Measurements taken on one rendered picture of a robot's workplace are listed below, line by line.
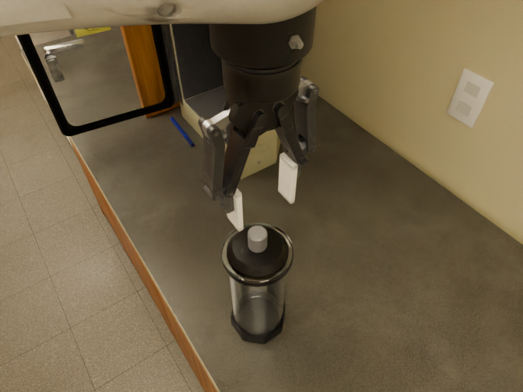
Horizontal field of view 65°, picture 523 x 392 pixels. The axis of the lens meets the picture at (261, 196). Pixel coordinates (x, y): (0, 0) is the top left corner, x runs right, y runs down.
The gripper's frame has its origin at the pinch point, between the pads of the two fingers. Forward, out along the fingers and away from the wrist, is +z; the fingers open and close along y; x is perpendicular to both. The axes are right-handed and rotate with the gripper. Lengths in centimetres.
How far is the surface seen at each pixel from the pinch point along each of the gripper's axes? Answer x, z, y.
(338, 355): 14.1, 34.2, -7.0
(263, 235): 0.9, 7.2, 0.3
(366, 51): -38, 15, -59
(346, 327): 11.0, 34.2, -11.9
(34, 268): -118, 129, 50
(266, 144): -32.9, 26.5, -24.2
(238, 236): -2.8, 10.2, 2.2
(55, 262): -116, 129, 41
